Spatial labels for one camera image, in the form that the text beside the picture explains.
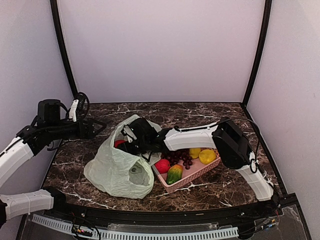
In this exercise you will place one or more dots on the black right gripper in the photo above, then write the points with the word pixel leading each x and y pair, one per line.
pixel 125 147

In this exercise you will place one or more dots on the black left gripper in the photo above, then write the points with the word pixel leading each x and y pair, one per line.
pixel 89 133

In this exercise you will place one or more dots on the red tomato fruit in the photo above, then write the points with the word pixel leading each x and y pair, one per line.
pixel 117 143

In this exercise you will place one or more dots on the red apple fruit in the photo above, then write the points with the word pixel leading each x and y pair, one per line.
pixel 163 166

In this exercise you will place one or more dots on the dark purple grape bunch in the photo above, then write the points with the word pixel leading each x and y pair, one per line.
pixel 179 157

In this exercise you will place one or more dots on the green orange mango fruit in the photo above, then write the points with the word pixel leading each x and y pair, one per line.
pixel 174 174

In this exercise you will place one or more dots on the light green plastic bag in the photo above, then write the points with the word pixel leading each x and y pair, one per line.
pixel 118 173

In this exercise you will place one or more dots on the yellow corn cob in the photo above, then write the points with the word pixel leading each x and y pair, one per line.
pixel 194 152

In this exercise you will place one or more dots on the yellow pear fruit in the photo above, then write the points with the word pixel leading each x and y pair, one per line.
pixel 207 156

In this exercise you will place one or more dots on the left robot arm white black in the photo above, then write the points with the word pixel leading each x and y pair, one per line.
pixel 27 143

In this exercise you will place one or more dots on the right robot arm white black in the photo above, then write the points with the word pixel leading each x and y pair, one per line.
pixel 225 136

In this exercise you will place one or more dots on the pink perforated plastic basket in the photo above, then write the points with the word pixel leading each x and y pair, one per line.
pixel 196 170

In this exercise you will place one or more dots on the clear acrylic front panel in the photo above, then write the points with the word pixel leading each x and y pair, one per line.
pixel 286 224

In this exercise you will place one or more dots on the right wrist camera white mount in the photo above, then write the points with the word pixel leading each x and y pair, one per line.
pixel 128 132

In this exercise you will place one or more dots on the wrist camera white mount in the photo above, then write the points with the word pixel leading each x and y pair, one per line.
pixel 128 132
pixel 76 106

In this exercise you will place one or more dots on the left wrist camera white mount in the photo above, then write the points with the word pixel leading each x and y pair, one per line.
pixel 76 106

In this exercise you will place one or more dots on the black front curved rail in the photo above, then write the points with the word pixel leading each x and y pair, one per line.
pixel 235 216

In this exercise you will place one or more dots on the white slotted cable duct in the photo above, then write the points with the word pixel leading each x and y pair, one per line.
pixel 113 231

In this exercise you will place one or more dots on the black rear left frame post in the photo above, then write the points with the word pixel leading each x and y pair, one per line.
pixel 62 46

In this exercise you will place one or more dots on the black frame post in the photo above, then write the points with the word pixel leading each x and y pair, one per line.
pixel 62 46
pixel 259 52

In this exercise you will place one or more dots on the black rear right frame post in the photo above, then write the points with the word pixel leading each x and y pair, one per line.
pixel 259 52

